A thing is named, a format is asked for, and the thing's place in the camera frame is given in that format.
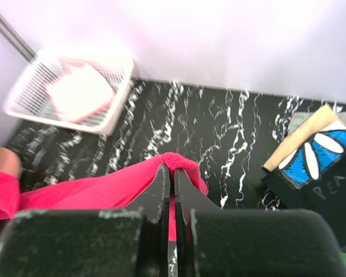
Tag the tan folded t-shirt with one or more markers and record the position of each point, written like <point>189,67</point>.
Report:
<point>283,153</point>

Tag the black folded t-shirt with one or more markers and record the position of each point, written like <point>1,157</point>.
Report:
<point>325,195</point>

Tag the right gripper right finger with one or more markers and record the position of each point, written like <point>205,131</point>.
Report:
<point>190,197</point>

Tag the light pink folded t-shirt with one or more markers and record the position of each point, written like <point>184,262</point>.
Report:
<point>79,93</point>

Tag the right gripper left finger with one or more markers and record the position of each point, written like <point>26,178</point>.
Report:
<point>155,199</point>

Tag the crimson red t-shirt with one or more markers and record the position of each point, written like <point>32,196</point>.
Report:
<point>115,190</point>

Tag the white plastic mesh basket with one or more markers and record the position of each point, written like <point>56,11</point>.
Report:
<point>29,100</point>

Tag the grey folded t-shirt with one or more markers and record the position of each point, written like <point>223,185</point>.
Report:
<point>300,117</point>

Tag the blue white graphic t-shirt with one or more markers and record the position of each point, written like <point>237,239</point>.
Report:
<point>315,155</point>

